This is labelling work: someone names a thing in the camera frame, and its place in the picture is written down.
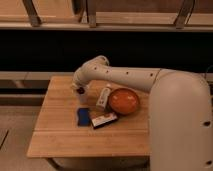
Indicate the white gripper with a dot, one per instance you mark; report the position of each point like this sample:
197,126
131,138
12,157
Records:
76,84

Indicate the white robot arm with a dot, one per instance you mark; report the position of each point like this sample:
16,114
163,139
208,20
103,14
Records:
180,112

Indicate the wooden shelf rail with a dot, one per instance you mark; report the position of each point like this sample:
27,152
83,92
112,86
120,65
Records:
108,15

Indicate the orange bowl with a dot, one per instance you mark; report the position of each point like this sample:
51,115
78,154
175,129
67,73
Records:
124,101

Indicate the black and white box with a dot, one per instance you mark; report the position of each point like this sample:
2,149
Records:
104,119

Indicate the white bottle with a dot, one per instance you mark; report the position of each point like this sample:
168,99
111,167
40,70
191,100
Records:
103,97

